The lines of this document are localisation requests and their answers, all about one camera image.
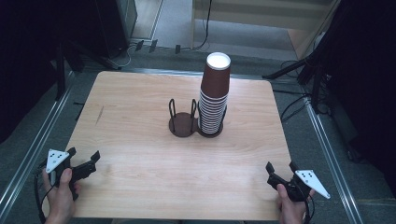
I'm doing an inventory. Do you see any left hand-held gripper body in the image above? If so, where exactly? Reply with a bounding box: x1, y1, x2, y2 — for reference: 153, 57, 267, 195
45, 148, 79, 201

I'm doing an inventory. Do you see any person's right hand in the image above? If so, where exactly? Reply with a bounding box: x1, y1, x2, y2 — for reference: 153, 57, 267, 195
276, 183, 316, 224

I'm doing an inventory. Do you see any left hand-held gripper cable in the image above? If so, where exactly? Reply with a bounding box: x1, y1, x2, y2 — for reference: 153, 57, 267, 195
33, 160, 59, 224

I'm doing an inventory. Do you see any light wooden shelf unit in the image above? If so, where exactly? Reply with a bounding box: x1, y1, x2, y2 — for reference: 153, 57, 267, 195
191, 0, 342, 61

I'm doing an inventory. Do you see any dark brown double cup holder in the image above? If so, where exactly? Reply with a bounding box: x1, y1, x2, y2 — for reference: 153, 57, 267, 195
168, 98, 228, 138

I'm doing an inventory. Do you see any black hanging cable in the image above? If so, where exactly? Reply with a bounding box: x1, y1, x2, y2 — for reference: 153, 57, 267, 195
180, 0, 214, 51

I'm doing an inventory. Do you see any hand-held gripper cable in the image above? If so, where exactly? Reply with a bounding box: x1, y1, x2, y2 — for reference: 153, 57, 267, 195
33, 160, 59, 224
302, 191, 316, 224

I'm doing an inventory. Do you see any white floor cable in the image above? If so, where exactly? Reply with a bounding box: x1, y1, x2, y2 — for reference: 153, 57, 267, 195
110, 43, 138, 69

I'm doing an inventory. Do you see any black floor cable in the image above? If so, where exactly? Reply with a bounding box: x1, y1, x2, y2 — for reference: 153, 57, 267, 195
272, 89, 312, 123

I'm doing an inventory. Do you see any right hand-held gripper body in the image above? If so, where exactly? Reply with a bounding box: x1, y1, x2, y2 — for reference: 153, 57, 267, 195
266, 169, 332, 203

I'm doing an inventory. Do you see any right hand-held gripper cable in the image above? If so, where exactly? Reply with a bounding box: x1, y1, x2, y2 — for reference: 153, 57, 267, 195
302, 191, 316, 224

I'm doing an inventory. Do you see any dark cabinet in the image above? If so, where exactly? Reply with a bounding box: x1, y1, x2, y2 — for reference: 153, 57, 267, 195
94, 0, 138, 59

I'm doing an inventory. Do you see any silver floor rail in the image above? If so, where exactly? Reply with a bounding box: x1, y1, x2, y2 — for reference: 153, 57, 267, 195
304, 94, 365, 224
0, 70, 75, 216

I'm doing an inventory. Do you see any dark curtain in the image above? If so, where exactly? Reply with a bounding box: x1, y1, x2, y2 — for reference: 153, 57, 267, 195
0, 0, 98, 145
323, 0, 396, 198

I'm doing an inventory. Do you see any black metal stand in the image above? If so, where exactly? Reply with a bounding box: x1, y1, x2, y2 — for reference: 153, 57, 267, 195
55, 39, 123, 101
262, 52, 328, 115

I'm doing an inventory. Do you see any person's left hand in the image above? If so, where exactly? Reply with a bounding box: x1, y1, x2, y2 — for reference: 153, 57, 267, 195
41, 167, 82, 223

